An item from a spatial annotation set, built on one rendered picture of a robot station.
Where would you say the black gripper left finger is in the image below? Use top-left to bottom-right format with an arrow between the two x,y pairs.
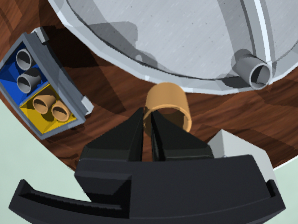
79,107 -> 144,161

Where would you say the bronze bushing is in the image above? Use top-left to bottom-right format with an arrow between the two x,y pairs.
143,82 -> 192,138
52,98 -> 72,121
33,88 -> 57,114

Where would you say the steel bushing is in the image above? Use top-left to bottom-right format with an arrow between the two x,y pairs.
16,47 -> 37,70
17,67 -> 41,93
236,54 -> 271,90

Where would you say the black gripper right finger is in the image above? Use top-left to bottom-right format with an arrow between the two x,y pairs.
151,110 -> 214,161

